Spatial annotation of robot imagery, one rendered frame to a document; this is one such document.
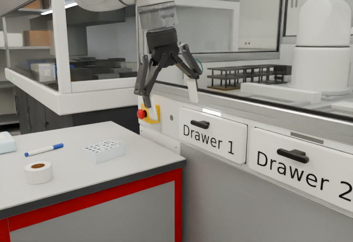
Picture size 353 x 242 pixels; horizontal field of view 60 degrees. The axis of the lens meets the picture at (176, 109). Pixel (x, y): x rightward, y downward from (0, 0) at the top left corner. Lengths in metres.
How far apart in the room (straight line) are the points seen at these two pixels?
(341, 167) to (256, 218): 0.31
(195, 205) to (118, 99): 0.78
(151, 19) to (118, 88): 0.96
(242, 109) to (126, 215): 0.49
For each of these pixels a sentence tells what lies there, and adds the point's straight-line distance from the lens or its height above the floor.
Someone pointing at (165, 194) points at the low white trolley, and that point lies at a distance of 1.07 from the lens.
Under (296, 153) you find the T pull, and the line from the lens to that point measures 0.71.
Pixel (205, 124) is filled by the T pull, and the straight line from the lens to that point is 0.89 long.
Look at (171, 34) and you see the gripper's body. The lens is 0.74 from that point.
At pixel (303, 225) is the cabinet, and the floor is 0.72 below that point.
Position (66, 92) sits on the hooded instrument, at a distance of 1.55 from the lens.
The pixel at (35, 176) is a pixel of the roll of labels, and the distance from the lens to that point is 0.94.
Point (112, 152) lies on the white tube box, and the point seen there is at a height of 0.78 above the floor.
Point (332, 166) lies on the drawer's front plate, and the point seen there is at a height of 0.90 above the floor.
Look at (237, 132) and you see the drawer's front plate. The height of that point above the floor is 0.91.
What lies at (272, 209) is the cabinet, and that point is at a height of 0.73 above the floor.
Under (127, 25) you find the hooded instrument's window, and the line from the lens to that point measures 1.68.
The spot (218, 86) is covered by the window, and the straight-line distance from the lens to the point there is 0.93.
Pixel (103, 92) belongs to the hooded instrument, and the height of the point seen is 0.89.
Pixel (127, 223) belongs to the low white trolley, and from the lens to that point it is 1.04.
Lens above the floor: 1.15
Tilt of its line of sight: 12 degrees down
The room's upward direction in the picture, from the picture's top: straight up
